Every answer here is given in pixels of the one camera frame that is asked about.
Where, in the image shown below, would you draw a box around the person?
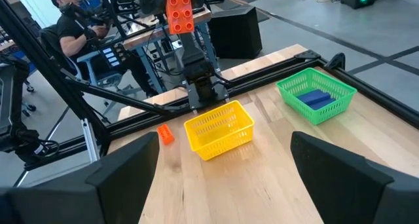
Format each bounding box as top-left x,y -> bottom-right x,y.
48,0 -> 158,97

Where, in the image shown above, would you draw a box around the black aluminium table frame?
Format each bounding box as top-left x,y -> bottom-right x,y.
0,0 -> 419,172

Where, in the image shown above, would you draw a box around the yellow plastic basket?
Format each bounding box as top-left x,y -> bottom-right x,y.
183,100 -> 255,162

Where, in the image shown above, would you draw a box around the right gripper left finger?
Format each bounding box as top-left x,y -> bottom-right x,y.
0,131 -> 160,224

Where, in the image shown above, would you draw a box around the black floor box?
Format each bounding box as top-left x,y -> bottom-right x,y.
208,6 -> 264,60

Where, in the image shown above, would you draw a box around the wooden workbench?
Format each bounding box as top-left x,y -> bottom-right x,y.
120,4 -> 223,94

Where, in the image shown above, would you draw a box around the orange studded toy brick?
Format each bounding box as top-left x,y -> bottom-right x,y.
156,124 -> 175,146
164,0 -> 195,35

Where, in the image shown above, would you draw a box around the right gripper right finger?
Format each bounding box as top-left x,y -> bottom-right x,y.
290,130 -> 419,224

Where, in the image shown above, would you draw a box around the silver metal bracket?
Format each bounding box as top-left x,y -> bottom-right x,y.
80,118 -> 101,162

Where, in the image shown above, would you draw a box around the grey office chair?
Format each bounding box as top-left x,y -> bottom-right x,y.
39,24 -> 145,120

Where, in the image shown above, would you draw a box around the black equipment with cables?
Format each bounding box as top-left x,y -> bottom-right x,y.
0,56 -> 60,166

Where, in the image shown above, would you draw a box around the green plastic basket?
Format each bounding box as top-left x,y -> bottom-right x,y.
276,67 -> 357,126

